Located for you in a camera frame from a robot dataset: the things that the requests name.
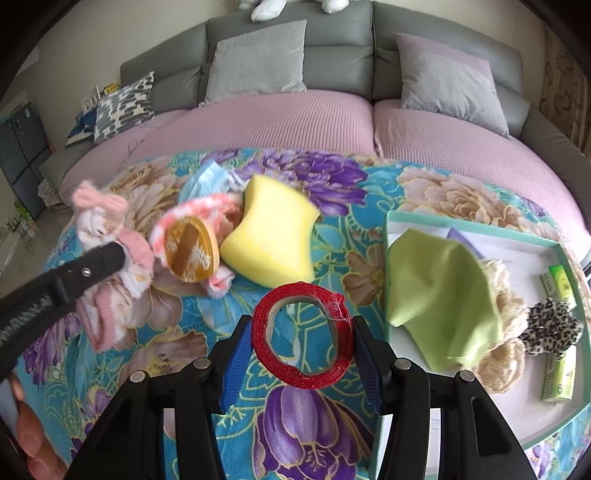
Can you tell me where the pink floral cloth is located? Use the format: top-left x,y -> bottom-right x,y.
72,181 -> 154,352

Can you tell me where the leopard print scrunchie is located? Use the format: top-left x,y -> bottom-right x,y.
519,298 -> 584,356

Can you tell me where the green microfiber cloth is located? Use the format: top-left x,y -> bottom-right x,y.
386,229 -> 501,372

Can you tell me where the pink fluffy scrunchie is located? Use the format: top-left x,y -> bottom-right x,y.
149,193 -> 243,299

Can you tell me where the light blue face mask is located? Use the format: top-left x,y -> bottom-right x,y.
177,160 -> 246,204

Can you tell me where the red tape roll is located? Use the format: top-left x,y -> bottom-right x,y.
252,282 -> 353,390

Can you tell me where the yellow sponge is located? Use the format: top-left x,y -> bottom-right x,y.
219,174 -> 320,289

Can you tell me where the left hand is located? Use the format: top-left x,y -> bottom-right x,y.
8,374 -> 67,480

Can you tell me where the cream knitted scrunchie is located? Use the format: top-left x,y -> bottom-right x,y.
472,260 -> 529,394

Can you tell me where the green tissue pack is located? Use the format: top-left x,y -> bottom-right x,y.
541,265 -> 576,310
541,345 -> 577,403

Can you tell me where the brown tape roll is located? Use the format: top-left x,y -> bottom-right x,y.
164,217 -> 219,283

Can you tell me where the dark blue cabinet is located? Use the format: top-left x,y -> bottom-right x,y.
1,103 -> 51,220

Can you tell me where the teal rimmed tray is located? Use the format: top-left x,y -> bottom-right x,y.
385,211 -> 590,479

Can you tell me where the patterned blue white cushion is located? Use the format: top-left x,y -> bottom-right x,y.
93,71 -> 155,146

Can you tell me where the purple packet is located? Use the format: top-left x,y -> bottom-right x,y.
447,228 -> 485,261

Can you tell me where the pink sofa seat cover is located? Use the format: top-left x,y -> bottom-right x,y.
55,90 -> 590,254

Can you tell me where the grey middle cushion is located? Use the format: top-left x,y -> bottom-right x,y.
201,20 -> 307,106

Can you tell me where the husky plush toy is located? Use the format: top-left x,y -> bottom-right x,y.
237,0 -> 352,23

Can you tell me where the beige patterned curtain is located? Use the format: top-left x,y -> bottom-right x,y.
539,26 -> 591,156

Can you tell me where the grey pink right cushion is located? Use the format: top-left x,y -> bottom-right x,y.
394,33 -> 510,137

